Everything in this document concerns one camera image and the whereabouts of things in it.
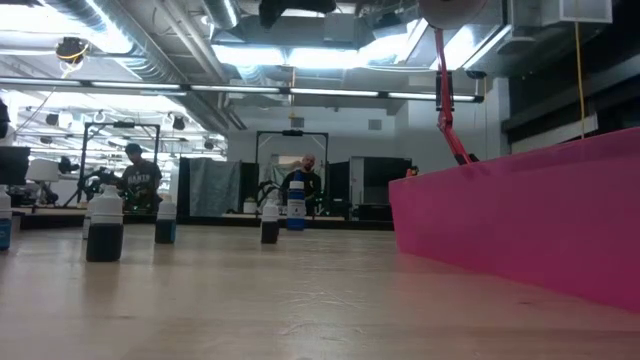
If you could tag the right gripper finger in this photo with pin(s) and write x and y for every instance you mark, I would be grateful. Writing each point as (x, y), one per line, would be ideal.
(272, 10)

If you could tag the large blue coloring bottle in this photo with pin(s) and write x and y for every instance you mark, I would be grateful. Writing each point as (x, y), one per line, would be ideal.
(296, 210)

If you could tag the small dark blue coloring bottle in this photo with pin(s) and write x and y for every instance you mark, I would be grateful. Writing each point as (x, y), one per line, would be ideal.
(165, 232)

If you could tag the pink translucent plastic bin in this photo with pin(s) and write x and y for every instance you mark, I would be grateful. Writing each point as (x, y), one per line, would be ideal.
(525, 225)

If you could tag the black background robot arm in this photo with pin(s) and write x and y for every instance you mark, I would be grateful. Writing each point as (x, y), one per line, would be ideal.
(100, 177)
(267, 189)

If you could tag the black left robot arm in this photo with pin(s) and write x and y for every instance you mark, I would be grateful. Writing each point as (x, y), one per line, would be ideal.
(3, 120)

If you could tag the long ceiling light bar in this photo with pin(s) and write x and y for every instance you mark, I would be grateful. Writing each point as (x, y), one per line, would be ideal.
(330, 92)

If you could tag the red desk lamp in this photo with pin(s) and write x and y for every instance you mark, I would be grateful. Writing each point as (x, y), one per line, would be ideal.
(452, 12)

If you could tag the person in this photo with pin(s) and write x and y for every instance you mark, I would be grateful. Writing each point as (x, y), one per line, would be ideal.
(141, 175)
(308, 162)

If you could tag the grey curtain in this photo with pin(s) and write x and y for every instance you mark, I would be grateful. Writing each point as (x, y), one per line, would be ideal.
(215, 190)

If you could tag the black cabinet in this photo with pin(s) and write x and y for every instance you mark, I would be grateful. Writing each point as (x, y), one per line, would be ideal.
(385, 180)

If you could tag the white plant pot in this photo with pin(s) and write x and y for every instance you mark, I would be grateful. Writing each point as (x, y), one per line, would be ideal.
(249, 206)

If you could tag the wooden background workbench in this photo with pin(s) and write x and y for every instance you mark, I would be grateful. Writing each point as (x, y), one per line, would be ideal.
(240, 217)
(50, 211)

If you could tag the black computer monitor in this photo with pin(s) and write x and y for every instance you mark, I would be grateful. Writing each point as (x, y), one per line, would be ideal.
(14, 165)

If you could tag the silver ventilation duct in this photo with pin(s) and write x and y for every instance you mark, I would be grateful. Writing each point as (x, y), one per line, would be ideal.
(222, 12)

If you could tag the grey wall vent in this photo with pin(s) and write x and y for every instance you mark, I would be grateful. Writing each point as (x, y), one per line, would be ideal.
(297, 122)
(375, 124)

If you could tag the black metal station frame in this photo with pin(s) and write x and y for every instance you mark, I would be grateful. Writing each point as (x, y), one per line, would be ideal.
(123, 125)
(292, 133)

